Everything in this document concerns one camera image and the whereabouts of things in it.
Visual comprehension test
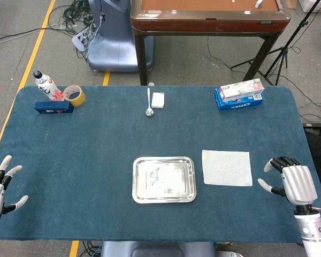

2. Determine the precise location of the dark blue long box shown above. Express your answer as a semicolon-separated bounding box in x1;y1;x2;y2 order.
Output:
34;101;74;115

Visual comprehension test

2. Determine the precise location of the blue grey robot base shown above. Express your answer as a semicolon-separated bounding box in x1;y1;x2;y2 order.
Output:
87;0;155;72

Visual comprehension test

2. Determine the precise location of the blue Oreo box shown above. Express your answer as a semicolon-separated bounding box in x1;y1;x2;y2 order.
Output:
214;88;265;111

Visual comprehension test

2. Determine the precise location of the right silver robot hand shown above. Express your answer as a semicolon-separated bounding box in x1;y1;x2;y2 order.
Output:
257;156;318;206

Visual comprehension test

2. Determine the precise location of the brown mahjong table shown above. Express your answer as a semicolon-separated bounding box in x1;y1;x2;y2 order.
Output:
130;0;292;86

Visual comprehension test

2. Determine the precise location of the yellow tape roll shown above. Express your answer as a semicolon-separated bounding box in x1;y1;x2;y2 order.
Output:
62;85;87;108

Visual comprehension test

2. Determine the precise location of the grey blue robot torso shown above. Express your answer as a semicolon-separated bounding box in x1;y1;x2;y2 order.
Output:
100;240;217;257

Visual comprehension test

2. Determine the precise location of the black cable bundle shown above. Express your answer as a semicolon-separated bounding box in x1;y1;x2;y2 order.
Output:
49;0;102;62
79;240;102;257

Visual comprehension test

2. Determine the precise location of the pink floral toothpaste box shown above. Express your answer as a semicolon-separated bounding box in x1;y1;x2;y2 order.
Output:
219;78;265;102

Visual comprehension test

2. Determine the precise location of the white red drink bottle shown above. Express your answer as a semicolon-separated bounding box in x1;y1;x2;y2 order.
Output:
33;70;65;102

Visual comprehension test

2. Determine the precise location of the white power strip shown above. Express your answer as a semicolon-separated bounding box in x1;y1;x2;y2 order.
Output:
71;26;97;51

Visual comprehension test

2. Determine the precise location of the blue table cloth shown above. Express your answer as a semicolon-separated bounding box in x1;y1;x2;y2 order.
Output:
0;85;321;244

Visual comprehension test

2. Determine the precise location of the stainless steel tray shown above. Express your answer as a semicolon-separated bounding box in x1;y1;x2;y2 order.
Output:
132;156;197;205

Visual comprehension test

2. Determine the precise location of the small white box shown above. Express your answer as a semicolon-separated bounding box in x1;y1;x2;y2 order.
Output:
151;92;166;109

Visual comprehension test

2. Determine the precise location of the white paper napkin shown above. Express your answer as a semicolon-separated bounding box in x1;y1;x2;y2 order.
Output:
201;149;254;187

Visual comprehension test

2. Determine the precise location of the metal spoon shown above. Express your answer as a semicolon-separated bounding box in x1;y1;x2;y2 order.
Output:
145;87;155;117

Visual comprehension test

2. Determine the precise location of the black tripod stand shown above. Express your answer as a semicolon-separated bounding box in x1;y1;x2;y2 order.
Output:
230;0;321;86

